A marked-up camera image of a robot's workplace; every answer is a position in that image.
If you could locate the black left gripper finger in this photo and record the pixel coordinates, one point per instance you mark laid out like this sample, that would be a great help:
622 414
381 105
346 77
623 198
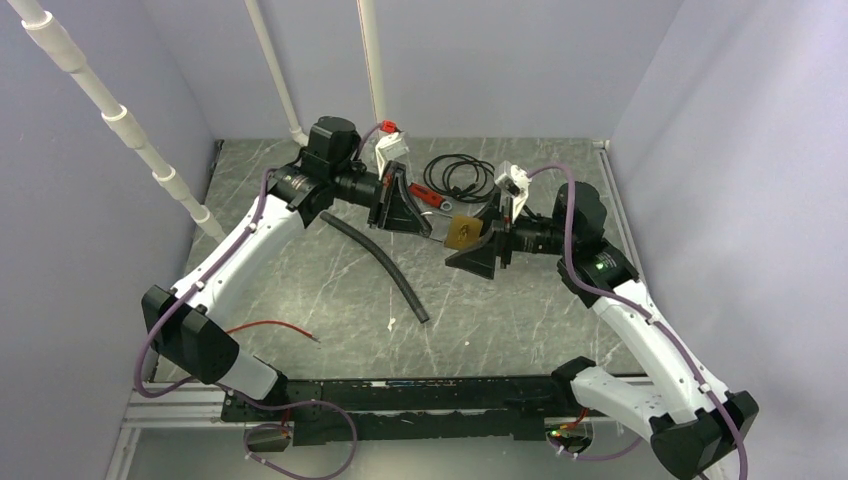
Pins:
401 213
396 187

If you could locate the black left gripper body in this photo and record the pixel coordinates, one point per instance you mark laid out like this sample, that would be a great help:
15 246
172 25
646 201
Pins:
376 188

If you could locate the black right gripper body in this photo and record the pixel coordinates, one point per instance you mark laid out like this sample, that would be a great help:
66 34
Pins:
506 231

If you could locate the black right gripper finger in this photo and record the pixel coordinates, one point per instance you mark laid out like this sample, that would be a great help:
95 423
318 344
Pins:
495 211
480 258

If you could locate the brass padlock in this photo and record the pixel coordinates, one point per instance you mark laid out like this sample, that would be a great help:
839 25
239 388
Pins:
461 232

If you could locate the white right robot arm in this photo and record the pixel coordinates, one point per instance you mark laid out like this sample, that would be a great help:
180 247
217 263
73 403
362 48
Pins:
691 419

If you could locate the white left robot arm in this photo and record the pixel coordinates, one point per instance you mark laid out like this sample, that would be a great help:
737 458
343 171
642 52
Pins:
182 320

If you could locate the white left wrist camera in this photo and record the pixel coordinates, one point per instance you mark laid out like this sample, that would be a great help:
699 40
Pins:
391 146

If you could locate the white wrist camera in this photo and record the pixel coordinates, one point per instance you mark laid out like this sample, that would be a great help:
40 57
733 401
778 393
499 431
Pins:
391 146
513 182

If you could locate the red handled adjustable wrench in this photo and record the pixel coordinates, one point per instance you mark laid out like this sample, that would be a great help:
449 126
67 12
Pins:
429 197

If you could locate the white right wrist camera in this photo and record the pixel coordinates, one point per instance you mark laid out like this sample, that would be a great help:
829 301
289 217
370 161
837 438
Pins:
513 182

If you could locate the black mounting rail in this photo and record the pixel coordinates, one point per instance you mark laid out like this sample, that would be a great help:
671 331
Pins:
521 408

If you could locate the aluminium frame rail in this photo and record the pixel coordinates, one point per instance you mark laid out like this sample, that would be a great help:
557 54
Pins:
181 436

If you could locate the white pvc pipe frame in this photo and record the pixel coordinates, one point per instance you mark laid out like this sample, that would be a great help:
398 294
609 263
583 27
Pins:
50 36

